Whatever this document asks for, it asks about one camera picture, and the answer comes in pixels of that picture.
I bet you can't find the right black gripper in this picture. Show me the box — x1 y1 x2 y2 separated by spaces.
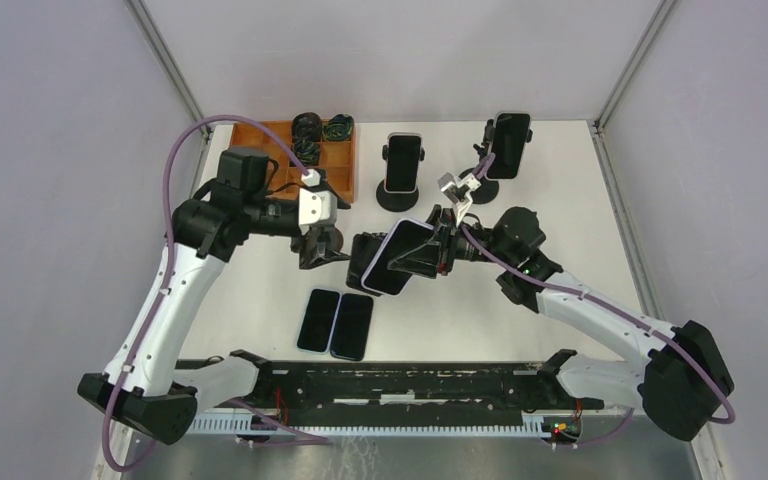
388 204 516 278

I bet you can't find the wooden round base phone stand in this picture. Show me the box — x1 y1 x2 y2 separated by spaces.
304 192 353 266

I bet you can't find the lilac case phone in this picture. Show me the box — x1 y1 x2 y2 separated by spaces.
360 218 433 296

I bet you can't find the black angled phone stand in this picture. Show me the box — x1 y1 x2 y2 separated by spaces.
346 232 387 296

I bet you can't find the light blue case phone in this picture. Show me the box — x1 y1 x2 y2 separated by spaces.
296 288 342 354

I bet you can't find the dark blue case phone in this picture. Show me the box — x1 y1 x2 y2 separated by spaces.
329 294 374 362

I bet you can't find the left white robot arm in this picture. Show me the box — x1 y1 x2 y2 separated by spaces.
78 147 349 445

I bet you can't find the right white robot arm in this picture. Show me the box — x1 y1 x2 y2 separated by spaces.
378 206 737 441

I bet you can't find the black round base clamp stand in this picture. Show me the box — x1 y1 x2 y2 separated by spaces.
375 144 425 213

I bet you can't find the tall black round stand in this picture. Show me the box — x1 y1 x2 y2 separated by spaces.
472 118 500 205

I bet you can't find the pink case phone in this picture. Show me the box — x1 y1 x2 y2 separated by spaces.
382 133 423 193

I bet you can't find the white case phone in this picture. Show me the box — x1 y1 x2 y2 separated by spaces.
486 112 532 180

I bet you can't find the wooden compartment tray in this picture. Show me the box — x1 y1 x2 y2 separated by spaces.
229 123 357 204

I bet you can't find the rolled patterned sock front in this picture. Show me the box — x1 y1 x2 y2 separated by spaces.
293 138 321 166

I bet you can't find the rolled green sock right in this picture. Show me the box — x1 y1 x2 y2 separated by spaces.
322 114 355 142

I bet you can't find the rolled dark sock left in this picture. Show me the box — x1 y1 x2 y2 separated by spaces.
291 112 323 142

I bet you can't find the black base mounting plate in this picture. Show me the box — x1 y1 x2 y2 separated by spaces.
208 360 605 429

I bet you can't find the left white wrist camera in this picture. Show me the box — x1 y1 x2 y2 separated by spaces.
298 169 338 227

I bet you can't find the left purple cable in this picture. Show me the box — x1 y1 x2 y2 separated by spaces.
100 114 331 473

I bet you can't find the purple cable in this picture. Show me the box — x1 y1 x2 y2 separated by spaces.
460 153 738 448
100 114 331 473

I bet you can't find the white slotted cable duct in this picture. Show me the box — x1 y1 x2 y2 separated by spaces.
187 409 579 441

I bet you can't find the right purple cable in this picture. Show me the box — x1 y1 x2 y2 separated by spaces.
460 153 738 448

